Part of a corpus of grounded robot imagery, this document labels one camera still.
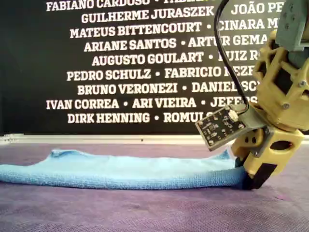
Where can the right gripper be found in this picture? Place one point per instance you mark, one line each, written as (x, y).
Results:
(289, 111)

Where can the blue microfiber cloth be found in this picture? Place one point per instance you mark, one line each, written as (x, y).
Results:
(120, 171)

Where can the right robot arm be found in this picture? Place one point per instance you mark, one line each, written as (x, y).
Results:
(293, 21)

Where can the black banner with white names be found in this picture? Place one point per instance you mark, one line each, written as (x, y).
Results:
(24, 48)

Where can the grey metal camera bracket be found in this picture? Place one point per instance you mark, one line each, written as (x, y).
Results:
(251, 120)

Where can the aluminium table frame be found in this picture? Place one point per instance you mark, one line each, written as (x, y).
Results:
(96, 139)

